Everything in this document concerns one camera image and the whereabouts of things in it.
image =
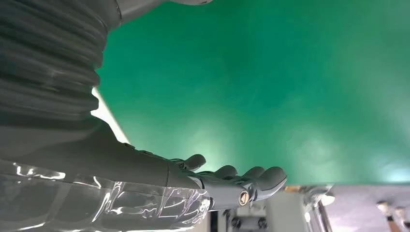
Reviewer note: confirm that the white machine base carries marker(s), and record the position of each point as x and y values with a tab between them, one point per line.
282	211

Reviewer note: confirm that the green table mat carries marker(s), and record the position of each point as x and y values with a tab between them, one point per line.
256	80

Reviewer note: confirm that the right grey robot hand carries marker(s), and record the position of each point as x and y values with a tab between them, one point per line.
96	166

